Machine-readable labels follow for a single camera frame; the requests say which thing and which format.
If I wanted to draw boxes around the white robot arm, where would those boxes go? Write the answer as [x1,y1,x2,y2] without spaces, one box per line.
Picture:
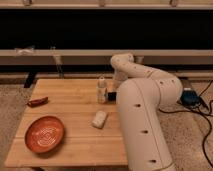
[111,53,183,171]

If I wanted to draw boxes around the white sponge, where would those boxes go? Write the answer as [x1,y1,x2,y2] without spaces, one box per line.
[92,111,108,129]

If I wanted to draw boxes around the small clear bottle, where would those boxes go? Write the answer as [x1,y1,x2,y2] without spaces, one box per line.
[97,76,107,103]

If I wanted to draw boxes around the red chili pepper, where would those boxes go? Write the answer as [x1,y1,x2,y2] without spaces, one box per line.
[27,97,48,108]

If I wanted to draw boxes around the orange ribbed plate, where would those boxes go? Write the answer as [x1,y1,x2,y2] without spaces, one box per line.
[24,116,65,154]

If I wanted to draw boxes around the blue device on floor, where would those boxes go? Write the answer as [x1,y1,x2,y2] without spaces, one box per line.
[180,90,199,106]

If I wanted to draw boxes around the black cable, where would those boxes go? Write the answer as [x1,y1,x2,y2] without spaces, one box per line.
[158,79,213,169]

